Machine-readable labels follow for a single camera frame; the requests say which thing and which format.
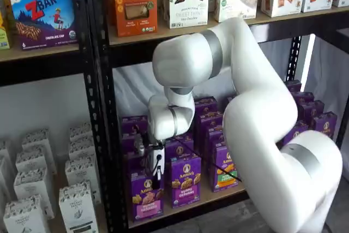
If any purple Annie's box brown label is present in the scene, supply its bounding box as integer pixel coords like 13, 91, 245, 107
282, 120, 309, 148

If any yellow snack bar box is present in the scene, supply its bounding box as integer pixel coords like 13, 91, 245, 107
0, 9, 11, 51

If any purple Annie's box green label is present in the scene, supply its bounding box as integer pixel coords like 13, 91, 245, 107
194, 95, 219, 116
212, 144, 239, 193
206, 128, 227, 152
200, 112, 225, 133

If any blue Z Bar box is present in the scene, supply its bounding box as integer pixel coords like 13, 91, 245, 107
8, 0, 79, 51

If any purple Annie's box pink label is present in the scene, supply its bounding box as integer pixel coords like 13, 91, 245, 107
121, 115, 150, 136
122, 150, 149, 175
121, 133, 142, 153
130, 170, 165, 222

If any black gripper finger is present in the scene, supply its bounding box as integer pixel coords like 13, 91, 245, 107
152, 171, 163, 190

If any white fabric backdrop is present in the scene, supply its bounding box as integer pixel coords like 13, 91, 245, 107
113, 34, 339, 146

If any white patterned tall box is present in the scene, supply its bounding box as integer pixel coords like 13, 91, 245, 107
21, 128, 53, 153
58, 180, 99, 233
64, 156, 101, 190
68, 139, 97, 163
3, 196, 49, 233
0, 156, 14, 204
15, 150, 57, 175
69, 123, 94, 142
0, 139, 8, 160
13, 168, 55, 220

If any orange snack box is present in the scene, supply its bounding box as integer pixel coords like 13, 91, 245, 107
112, 0, 159, 38

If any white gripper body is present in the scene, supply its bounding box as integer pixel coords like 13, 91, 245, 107
144, 144, 166, 181

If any black cable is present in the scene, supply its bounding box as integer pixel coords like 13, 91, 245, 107
174, 138, 243, 182

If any black metal shelving rack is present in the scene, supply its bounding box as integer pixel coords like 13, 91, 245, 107
0, 0, 115, 233
87, 0, 349, 233

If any white Sweet Thins box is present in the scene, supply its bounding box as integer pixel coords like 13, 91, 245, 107
160, 0, 210, 29

